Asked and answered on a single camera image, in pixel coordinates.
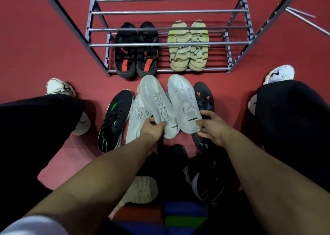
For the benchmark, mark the person's left forearm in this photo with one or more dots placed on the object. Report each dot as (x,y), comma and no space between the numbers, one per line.
(98,186)

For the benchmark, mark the black green-stripe sneaker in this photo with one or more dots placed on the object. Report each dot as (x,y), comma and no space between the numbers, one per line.
(116,119)

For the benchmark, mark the person's right hand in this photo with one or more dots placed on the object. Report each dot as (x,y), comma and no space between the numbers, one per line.
(215,130)

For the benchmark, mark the white knit sneaker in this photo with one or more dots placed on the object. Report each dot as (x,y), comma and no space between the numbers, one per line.
(141,188)
(136,116)

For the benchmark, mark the white shirt sleeve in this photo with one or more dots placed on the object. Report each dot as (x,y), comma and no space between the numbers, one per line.
(31,227)

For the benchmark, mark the person's left hand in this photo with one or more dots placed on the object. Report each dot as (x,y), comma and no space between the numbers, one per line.
(153,131)

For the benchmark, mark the black orange-mark sneaker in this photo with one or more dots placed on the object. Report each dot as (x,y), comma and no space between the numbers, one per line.
(203,95)

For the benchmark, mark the person's right forearm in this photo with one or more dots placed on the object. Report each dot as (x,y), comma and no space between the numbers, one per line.
(270,186)

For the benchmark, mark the person's white left worn shoe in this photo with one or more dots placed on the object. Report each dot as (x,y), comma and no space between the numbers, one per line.
(56,85)

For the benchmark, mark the white design sneaker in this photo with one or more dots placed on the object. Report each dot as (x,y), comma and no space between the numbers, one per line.
(154,98)
(183,101)

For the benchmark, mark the long loose metal rod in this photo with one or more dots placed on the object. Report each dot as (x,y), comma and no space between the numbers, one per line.
(309,23)

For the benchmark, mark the yellow-beige sneaker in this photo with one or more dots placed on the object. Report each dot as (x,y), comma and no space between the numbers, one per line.
(180,65)
(197,65)

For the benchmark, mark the person's white right worn shoe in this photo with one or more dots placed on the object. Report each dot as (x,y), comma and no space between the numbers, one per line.
(282,72)

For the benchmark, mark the multicolour foam stool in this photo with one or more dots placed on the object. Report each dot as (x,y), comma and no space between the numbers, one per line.
(185,209)

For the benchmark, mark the black shoe with red tab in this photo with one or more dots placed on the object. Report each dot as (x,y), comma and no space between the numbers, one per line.
(147,71)
(126,72)

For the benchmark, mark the person's black trousers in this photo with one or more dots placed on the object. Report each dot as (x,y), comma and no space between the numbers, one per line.
(33,139)

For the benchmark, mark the short loose metal rod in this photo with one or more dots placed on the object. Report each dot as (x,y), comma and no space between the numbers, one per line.
(301,12)

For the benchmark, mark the person's white worn shoe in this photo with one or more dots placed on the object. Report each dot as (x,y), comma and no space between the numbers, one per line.
(282,72)
(56,85)

